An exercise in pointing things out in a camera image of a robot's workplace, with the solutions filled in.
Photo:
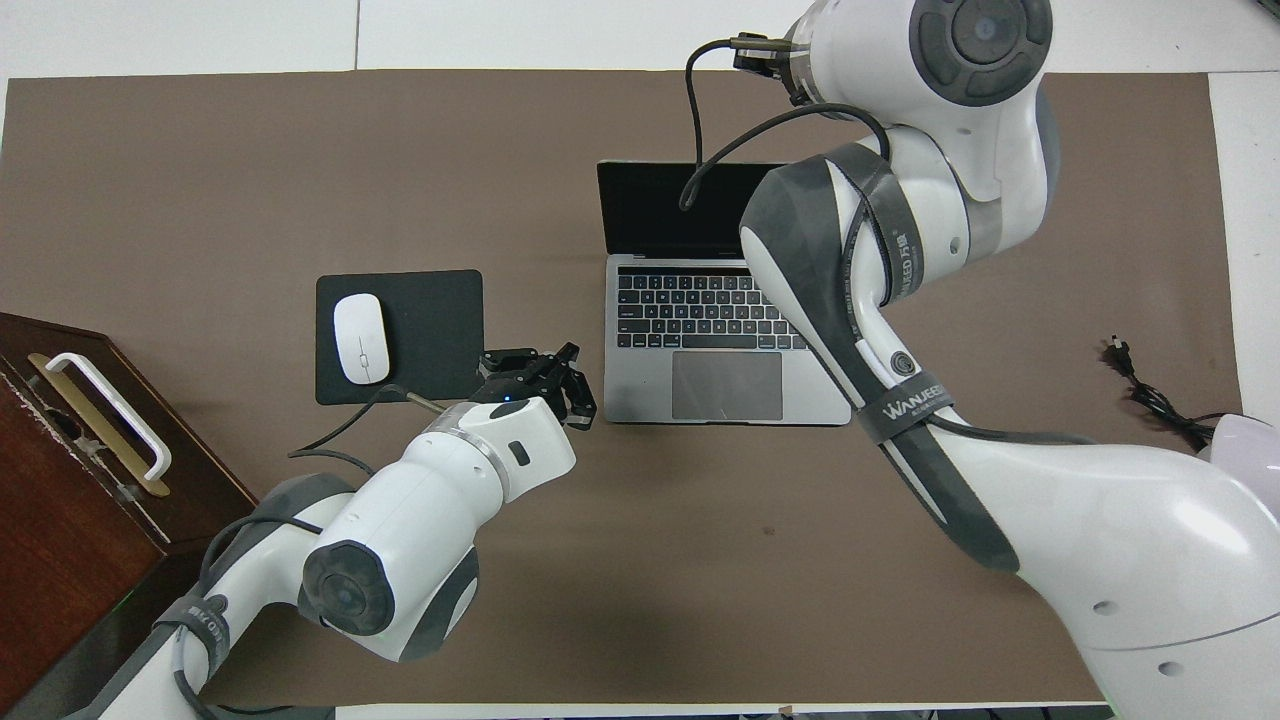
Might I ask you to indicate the black mouse pad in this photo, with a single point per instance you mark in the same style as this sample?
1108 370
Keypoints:
440 320

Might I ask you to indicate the brown table mat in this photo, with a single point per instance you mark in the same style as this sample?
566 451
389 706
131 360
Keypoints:
650 600

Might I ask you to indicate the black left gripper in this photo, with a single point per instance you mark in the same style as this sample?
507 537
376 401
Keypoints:
520 375

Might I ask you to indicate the white desk lamp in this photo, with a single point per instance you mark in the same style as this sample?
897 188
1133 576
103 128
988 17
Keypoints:
1250 440

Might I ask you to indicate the white computer mouse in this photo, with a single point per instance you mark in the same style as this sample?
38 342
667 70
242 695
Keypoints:
360 335

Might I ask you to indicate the dark brown wooden box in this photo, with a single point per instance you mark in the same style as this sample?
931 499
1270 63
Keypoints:
60 540

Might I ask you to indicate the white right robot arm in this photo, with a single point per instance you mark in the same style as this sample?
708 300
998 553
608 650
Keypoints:
1150 540

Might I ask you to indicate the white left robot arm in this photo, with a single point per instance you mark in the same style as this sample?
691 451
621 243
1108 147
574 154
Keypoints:
430 510

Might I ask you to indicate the silver grey laptop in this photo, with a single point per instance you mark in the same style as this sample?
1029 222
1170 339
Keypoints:
640 390

